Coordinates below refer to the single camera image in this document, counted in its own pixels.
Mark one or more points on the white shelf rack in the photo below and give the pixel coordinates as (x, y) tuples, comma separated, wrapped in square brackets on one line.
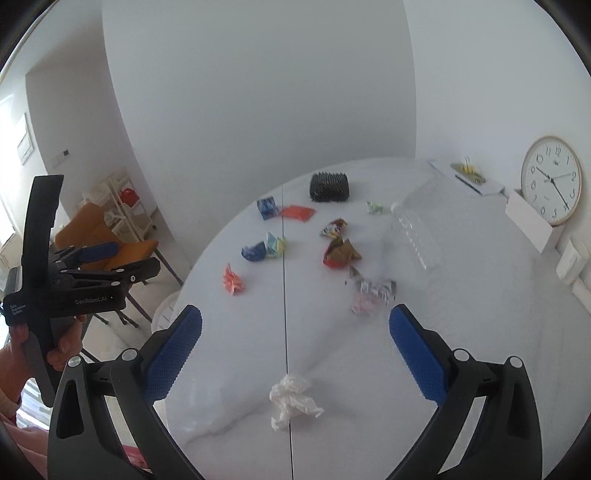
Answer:
[(123, 210)]

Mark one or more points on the brown white snack wrapper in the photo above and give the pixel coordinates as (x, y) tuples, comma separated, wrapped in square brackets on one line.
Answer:
[(334, 229)]

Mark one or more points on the clear plastic water bottle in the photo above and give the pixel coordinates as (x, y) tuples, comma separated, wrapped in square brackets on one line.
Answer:
[(416, 231)]

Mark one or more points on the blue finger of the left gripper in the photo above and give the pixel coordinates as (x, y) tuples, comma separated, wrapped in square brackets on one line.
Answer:
[(92, 254)]

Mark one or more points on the white plastic trash bin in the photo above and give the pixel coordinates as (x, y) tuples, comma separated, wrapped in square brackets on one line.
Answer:
[(164, 314)]

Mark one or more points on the crumpled white tissue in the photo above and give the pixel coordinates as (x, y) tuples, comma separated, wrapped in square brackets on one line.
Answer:
[(291, 400)]

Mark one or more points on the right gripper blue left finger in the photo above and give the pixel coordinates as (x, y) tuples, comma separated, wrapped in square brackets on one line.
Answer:
[(83, 442)]

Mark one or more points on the light blue yellow wrapper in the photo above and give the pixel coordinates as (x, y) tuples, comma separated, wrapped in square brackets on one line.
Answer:
[(275, 246)]

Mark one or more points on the orange red crumpled wrapper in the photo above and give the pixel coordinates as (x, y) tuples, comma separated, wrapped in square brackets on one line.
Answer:
[(232, 281)]

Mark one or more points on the blue bird-print paper wrapper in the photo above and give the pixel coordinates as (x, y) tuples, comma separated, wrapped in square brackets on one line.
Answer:
[(267, 208)]

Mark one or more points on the silver clear plastic wrapper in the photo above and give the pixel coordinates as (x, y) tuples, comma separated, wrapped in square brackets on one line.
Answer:
[(372, 297)]

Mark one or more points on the dark blue crumpled wrapper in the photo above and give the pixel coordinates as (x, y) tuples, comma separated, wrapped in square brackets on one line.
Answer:
[(254, 253)]

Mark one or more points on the orange leather chair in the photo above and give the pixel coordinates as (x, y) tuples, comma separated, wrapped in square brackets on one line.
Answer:
[(88, 229)]

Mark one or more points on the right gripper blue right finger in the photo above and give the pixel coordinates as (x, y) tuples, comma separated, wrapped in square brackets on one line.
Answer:
[(506, 443)]

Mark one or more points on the red flat paper packet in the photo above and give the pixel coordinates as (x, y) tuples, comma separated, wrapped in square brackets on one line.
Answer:
[(297, 212)]

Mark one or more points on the small green crumpled wrapper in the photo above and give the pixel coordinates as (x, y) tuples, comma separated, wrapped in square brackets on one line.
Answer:
[(375, 208)]

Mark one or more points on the black foam mesh sleeve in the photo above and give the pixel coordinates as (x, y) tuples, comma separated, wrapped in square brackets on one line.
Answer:
[(329, 187)]

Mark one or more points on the person's left hand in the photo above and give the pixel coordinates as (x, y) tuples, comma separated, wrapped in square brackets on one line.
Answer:
[(41, 355)]

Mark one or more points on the white box under clock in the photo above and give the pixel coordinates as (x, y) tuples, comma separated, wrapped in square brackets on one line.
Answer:
[(539, 232)]

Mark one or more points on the small white box right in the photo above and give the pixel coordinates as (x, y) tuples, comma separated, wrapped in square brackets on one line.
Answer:
[(572, 261)]

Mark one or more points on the red brown folded wrapper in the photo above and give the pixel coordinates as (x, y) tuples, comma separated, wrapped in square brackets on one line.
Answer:
[(340, 254)]

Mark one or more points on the round white wall clock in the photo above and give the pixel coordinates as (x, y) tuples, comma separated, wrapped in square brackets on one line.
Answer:
[(552, 180)]

